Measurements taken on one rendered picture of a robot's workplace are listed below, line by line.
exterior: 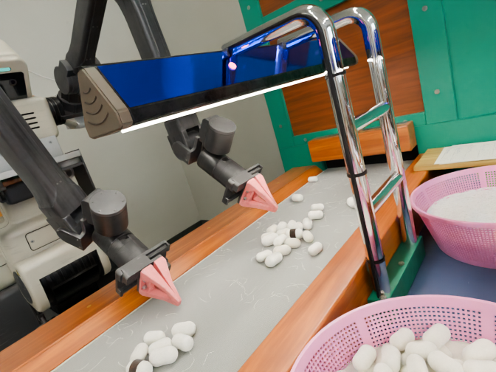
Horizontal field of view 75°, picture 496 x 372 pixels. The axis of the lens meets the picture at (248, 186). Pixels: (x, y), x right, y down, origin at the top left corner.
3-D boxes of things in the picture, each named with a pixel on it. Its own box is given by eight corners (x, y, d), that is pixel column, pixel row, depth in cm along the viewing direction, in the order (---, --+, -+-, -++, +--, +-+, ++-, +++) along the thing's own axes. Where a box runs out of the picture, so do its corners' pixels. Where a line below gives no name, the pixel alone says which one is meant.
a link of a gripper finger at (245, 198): (294, 188, 67) (260, 163, 70) (275, 202, 62) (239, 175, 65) (283, 211, 71) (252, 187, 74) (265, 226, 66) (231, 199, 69)
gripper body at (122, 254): (172, 245, 58) (145, 221, 61) (122, 277, 51) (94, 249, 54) (169, 266, 62) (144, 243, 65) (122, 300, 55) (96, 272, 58)
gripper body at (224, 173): (265, 167, 70) (240, 149, 73) (235, 184, 63) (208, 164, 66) (257, 189, 74) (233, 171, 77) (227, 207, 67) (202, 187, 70)
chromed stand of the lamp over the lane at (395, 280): (284, 302, 59) (206, 48, 48) (332, 246, 73) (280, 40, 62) (393, 327, 46) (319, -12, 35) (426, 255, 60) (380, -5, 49)
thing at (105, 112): (88, 141, 38) (62, 77, 36) (328, 73, 81) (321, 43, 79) (121, 129, 32) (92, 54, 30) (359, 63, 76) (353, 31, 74)
